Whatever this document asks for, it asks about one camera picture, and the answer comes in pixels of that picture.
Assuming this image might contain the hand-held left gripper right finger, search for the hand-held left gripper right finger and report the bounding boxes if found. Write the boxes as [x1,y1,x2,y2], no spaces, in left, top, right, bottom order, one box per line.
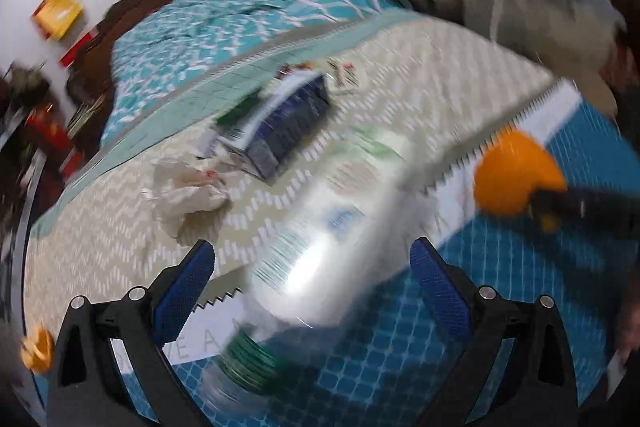
[409,237,581,427]

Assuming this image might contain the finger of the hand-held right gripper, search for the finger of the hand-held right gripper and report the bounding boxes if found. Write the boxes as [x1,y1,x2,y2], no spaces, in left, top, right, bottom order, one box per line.
[530,188,640,242]

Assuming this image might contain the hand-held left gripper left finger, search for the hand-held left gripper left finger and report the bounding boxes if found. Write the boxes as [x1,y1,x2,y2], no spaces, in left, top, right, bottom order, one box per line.
[46,239,216,427]

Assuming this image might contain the orange peel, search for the orange peel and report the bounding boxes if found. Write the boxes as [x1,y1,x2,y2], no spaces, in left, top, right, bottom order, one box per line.
[472,129,569,233]
[20,326,55,374]

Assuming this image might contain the clear plastic bottle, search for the clear plastic bottle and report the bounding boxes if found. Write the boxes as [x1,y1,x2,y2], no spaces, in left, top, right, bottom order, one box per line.
[202,124,431,405]

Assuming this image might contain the crumpled white paper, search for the crumpled white paper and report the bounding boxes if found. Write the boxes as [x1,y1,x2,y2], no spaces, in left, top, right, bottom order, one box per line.
[144,156,232,239]

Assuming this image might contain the dark blue carton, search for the dark blue carton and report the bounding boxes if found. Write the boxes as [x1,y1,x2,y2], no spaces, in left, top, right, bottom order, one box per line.
[214,71,332,180]

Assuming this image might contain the red bag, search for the red bag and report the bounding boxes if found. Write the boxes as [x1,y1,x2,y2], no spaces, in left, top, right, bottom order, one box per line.
[25,104,81,172]

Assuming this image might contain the small white red wrapper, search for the small white red wrapper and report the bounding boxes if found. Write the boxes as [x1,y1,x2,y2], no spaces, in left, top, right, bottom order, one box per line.
[325,59,362,94]

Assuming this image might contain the carved wooden headboard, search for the carved wooden headboard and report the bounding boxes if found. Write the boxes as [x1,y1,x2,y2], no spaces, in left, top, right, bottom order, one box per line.
[67,0,241,148]

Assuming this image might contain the dark handbag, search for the dark handbag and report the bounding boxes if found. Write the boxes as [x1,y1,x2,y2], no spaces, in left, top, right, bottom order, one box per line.
[0,62,51,108]

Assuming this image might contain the teal white quilt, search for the teal white quilt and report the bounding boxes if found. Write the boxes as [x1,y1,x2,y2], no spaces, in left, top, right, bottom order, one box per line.
[100,0,416,148]

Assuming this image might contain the clear blue-handled storage box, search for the clear blue-handled storage box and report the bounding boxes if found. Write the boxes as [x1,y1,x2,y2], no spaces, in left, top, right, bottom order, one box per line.
[450,0,628,72]

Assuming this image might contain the red yellow wall calendar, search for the red yellow wall calendar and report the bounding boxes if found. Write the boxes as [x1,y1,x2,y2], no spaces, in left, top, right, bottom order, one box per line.
[31,0,98,68]

